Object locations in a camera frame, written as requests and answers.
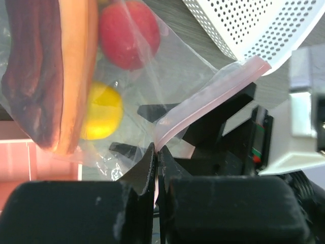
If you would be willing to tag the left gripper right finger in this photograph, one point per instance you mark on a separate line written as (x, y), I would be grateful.
(226, 209)

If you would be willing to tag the pink divided organizer tray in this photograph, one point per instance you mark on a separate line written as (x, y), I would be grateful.
(22, 160)

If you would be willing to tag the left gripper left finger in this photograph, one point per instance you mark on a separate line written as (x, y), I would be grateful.
(83, 211)

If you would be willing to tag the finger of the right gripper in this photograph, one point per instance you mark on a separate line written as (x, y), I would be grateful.
(129, 151)

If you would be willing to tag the red fake apple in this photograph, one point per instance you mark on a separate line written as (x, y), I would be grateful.
(129, 34)

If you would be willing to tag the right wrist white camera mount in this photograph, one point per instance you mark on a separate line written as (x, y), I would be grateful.
(297, 139)

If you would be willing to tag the clear pink zip top bag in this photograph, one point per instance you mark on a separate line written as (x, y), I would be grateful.
(160, 100)

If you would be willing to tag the white perforated plastic basket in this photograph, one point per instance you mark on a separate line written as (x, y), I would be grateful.
(268, 29)

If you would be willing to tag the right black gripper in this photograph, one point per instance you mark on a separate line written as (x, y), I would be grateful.
(242, 151)

